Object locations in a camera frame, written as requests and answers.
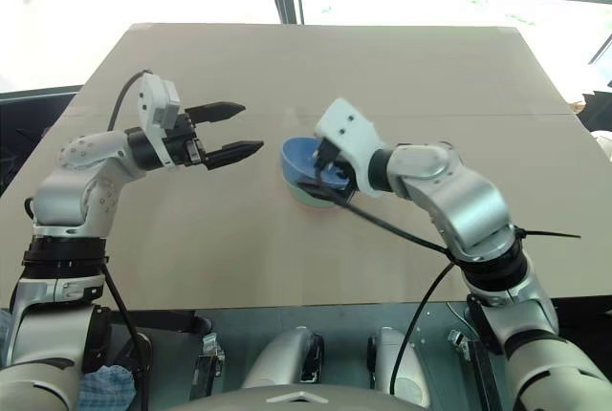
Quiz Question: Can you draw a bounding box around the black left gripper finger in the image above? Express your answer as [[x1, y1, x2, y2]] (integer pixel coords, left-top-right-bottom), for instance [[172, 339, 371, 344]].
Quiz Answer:
[[204, 141, 265, 172], [185, 100, 247, 125]]

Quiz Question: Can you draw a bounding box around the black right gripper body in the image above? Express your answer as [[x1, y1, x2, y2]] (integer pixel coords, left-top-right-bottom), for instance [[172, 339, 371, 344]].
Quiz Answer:
[[329, 151, 359, 203]]

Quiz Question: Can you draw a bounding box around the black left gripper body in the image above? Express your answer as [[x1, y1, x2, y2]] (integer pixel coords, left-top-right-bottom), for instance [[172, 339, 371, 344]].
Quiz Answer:
[[162, 112, 210, 169]]

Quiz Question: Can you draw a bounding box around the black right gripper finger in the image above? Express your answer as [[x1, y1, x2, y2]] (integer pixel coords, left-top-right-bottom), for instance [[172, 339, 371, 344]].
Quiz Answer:
[[296, 180, 351, 206], [313, 141, 337, 178]]

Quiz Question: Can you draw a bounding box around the blue bowl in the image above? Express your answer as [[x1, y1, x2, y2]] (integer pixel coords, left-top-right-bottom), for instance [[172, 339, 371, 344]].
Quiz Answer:
[[279, 135, 356, 193]]

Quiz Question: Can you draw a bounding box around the green bowl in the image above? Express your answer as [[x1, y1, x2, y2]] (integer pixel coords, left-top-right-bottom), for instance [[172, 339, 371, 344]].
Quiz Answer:
[[289, 181, 346, 211]]

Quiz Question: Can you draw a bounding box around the dark furniture beside table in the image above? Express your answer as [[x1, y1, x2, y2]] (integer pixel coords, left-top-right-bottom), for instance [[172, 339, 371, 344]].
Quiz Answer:
[[0, 84, 83, 197]]

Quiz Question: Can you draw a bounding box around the silver rounded robot leg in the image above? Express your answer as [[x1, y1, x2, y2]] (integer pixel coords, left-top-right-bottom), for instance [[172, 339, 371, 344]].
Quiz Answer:
[[366, 326, 431, 407], [241, 326, 326, 396]]

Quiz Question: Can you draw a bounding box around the grey robot torso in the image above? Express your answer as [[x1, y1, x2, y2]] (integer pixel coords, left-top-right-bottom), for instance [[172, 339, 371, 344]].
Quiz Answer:
[[164, 383, 434, 411]]

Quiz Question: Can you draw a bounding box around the black zip tie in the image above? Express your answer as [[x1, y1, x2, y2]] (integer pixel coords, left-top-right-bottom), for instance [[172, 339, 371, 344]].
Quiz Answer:
[[514, 225, 582, 241]]

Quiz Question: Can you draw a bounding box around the blue checked cloth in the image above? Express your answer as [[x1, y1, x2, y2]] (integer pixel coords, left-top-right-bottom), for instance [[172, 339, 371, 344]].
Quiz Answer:
[[77, 363, 136, 411]]

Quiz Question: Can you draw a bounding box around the dark object with cardboard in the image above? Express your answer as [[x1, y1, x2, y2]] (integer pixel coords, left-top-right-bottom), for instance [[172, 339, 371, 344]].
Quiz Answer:
[[567, 76, 612, 163]]

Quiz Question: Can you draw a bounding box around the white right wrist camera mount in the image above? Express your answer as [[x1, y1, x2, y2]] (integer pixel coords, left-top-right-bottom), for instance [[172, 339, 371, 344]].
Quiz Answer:
[[315, 97, 387, 199]]

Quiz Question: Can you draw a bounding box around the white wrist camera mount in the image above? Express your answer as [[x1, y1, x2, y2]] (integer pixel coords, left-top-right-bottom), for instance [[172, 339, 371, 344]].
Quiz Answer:
[[315, 97, 387, 199], [137, 73, 182, 167]]

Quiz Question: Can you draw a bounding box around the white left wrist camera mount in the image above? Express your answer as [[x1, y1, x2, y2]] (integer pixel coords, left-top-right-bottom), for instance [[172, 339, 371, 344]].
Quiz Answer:
[[137, 73, 182, 167]]

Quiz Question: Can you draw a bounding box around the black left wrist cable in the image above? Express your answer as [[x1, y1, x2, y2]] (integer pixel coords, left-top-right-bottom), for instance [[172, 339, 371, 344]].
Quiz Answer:
[[107, 70, 153, 131]]

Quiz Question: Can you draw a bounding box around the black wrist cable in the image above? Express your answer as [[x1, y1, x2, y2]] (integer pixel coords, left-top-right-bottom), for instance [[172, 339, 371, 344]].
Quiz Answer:
[[107, 70, 153, 131], [334, 193, 458, 396]]

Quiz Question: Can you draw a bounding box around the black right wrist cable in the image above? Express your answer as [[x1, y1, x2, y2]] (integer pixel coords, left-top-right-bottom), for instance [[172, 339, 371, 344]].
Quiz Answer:
[[334, 193, 458, 396]]

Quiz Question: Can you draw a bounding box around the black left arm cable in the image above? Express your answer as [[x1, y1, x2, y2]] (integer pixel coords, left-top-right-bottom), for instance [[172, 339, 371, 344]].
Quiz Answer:
[[98, 260, 152, 398]]

